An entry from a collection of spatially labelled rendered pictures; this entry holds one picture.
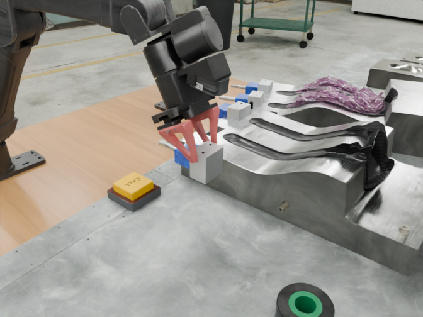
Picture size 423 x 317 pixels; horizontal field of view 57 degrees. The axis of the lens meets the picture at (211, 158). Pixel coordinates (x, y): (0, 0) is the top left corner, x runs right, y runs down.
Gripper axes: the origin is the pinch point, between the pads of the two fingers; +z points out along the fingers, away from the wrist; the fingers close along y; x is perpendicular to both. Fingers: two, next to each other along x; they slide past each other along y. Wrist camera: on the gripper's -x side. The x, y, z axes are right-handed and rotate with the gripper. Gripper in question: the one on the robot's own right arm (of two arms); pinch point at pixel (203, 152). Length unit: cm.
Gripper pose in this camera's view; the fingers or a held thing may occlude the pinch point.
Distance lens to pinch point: 67.6
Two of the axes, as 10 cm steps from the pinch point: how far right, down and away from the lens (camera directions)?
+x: -6.9, 1.4, 7.1
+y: 6.2, -3.9, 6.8
